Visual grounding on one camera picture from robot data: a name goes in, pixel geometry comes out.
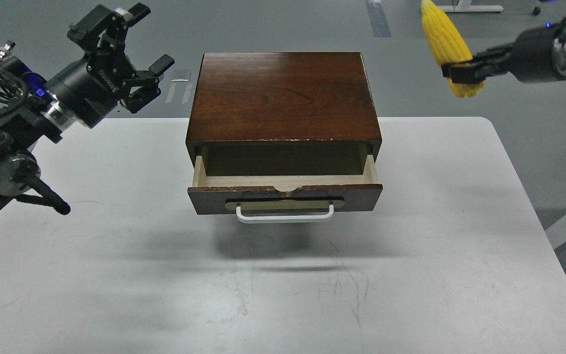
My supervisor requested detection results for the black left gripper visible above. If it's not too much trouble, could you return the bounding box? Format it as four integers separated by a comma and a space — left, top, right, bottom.
47, 2, 175, 128

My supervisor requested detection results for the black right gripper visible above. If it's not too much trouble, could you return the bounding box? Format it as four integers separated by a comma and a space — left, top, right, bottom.
442, 23, 566, 85

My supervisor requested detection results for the yellow corn cob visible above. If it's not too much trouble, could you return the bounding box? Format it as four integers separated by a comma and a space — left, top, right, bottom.
421, 0, 486, 98

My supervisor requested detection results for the drawer with white handle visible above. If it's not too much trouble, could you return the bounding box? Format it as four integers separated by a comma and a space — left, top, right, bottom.
187, 142, 383, 216

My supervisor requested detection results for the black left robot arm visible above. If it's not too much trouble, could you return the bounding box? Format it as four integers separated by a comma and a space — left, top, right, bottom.
0, 3, 174, 215

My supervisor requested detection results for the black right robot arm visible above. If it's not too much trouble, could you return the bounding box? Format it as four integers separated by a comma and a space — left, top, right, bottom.
442, 15, 566, 84

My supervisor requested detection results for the dark wooden drawer cabinet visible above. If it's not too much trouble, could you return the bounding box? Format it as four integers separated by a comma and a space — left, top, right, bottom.
186, 52, 382, 163

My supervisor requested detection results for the white stand base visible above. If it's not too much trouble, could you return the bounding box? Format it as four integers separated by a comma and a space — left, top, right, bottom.
436, 0, 504, 13

